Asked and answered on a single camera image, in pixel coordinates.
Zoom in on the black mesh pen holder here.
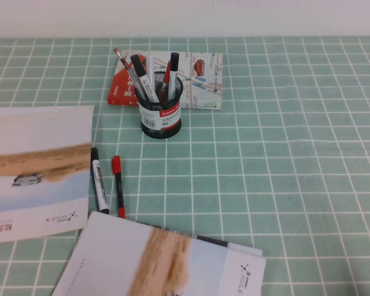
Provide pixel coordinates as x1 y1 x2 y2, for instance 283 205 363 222
134 71 184 140

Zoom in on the red and black marker pen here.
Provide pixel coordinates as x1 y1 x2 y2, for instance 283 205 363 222
111 155 126 219

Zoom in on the white pen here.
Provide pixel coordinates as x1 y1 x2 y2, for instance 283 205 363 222
146 55 157 78

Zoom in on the red clear gel pen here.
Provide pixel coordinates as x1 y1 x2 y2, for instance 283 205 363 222
113 47 142 93

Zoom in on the map-cover book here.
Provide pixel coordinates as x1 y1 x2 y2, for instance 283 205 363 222
147 51 224 111

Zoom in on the black-capped whiteboard marker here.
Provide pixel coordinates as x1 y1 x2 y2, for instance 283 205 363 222
168 52 181 99
129 54 161 103
90 147 111 215

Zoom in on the red book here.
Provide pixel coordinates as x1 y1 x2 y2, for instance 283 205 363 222
107 51 149 108

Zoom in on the green white-grid tablecloth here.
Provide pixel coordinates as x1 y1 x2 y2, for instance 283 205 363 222
0 36 370 296

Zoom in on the white booklet with dark stripe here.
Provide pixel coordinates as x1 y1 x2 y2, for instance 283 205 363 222
132 220 263 258

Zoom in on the AgileX brochure with vehicle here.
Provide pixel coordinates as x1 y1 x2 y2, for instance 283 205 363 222
0 105 96 245
51 211 266 296

